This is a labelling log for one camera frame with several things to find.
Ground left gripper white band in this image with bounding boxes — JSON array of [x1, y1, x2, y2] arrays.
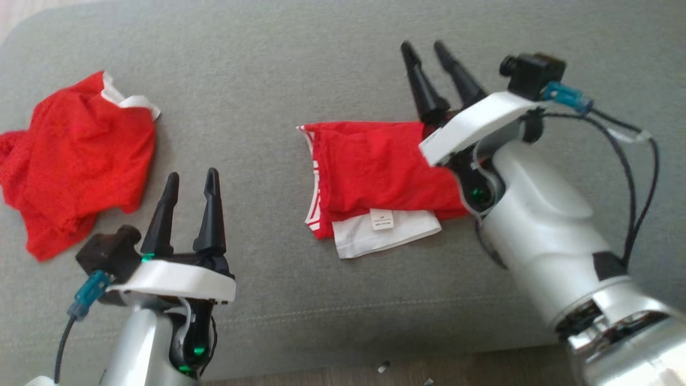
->
[[107, 168, 236, 302]]

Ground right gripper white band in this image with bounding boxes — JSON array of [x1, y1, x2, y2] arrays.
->
[[401, 41, 541, 167]]

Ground red jersey with white sleeves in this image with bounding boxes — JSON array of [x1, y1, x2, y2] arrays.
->
[[296, 121, 472, 259]]

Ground red shorts with white stripe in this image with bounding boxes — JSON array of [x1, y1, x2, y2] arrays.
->
[[0, 71, 161, 262]]

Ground black left cable teal connector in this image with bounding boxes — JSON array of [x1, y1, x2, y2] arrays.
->
[[54, 270, 111, 384]]

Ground black cable teal connector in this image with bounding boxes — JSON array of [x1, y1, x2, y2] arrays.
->
[[541, 80, 660, 269], [54, 270, 111, 384]]

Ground black right cable teal connector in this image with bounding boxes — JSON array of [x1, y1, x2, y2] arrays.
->
[[541, 80, 660, 269]]

